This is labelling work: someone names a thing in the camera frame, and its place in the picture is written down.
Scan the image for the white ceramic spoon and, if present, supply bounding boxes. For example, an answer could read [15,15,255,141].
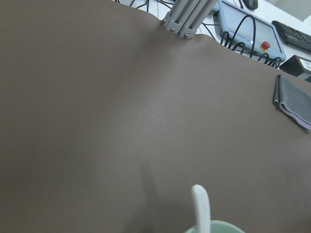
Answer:
[191,184,211,233]

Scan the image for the mint green bowl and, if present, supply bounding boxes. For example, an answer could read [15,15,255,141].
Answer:
[186,220,244,233]

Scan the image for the blue teach pendant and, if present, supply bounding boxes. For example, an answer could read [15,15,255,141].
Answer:
[217,0,286,62]

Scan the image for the grey folded cloth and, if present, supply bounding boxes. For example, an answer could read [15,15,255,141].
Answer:
[273,75,311,133]

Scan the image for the black keyboard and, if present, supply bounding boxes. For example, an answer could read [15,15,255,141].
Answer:
[272,20,311,51]

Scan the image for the aluminium frame post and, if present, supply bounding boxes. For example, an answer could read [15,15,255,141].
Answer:
[163,0,218,39]

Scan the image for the black coiled cable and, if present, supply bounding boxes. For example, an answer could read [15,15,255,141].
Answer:
[220,15,281,69]

